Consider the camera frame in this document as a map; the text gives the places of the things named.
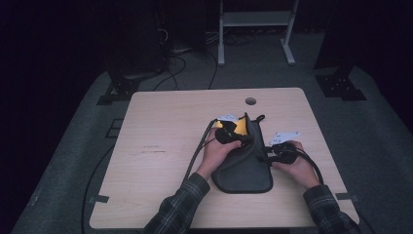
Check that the white metal stand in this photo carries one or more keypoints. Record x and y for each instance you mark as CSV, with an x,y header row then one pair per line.
x,y
256,19

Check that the dark floor plate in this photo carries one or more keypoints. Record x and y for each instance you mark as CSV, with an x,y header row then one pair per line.
x,y
114,127

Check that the black stand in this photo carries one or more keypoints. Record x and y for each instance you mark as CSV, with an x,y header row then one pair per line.
x,y
341,86
125,86

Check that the person's right hand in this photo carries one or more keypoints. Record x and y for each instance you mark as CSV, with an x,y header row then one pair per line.
x,y
302,170

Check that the grey and yellow cloth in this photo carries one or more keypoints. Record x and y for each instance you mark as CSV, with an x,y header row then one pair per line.
x,y
246,172

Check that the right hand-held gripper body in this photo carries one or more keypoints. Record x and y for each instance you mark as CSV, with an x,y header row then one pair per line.
x,y
284,154

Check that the person's left hand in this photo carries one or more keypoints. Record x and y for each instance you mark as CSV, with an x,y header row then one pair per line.
x,y
212,156

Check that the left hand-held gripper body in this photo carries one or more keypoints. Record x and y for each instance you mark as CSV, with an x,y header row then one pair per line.
x,y
227,135

